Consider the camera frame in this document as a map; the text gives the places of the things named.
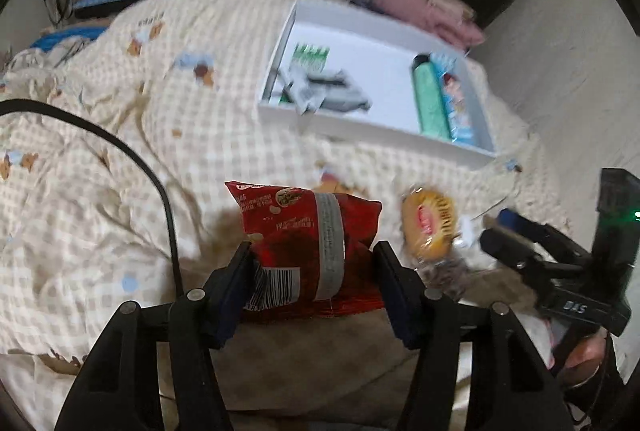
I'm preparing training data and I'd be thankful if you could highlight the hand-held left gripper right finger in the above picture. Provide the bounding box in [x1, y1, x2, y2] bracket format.
[372, 241, 573, 431]

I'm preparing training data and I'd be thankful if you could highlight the light blue snack packet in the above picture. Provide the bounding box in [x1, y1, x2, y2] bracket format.
[431, 52, 476, 144]

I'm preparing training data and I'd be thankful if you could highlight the black cable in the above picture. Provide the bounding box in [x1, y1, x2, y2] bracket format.
[0, 98, 183, 297]

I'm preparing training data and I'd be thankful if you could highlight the green striped snack packet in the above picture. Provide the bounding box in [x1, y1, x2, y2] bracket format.
[270, 42, 331, 104]

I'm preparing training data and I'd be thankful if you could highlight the teal tube with black cap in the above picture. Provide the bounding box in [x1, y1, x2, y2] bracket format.
[411, 54, 451, 139]

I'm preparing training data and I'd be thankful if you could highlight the light blue sheet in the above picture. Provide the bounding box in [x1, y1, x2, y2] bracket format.
[27, 26, 108, 54]

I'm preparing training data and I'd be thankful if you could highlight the pink folded blanket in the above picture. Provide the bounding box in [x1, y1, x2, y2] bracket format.
[370, 0, 486, 47]

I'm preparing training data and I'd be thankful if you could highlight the person's right hand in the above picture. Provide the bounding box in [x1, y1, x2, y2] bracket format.
[552, 331, 608, 384]

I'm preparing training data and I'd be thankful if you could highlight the white cardboard tray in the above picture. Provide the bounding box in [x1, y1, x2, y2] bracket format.
[257, 0, 498, 169]

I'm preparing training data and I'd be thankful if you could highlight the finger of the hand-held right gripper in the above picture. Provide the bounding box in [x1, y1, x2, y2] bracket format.
[480, 227, 591, 307]
[495, 208, 596, 267]

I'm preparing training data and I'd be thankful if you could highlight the round yellow pastry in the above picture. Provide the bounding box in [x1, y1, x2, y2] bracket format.
[400, 186, 478, 299]

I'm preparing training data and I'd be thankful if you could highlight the red snack bag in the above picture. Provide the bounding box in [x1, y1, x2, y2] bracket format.
[224, 181, 383, 323]

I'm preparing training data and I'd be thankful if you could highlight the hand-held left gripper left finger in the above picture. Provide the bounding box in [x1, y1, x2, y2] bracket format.
[54, 241, 256, 431]

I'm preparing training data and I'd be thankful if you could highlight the grey packet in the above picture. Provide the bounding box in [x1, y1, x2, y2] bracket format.
[277, 66, 373, 116]

